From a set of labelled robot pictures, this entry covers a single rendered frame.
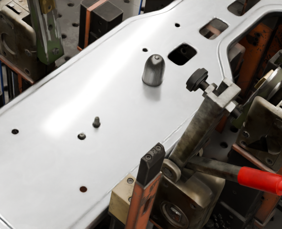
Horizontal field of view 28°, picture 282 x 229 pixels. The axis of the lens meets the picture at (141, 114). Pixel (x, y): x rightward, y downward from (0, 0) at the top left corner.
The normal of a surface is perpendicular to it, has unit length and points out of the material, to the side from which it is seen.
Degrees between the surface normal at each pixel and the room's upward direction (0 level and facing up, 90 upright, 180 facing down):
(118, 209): 90
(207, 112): 90
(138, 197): 90
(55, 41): 78
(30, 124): 0
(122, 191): 0
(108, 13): 0
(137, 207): 90
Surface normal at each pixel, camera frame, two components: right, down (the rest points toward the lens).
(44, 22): 0.76, 0.43
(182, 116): 0.12, -0.61
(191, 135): -0.65, 0.55
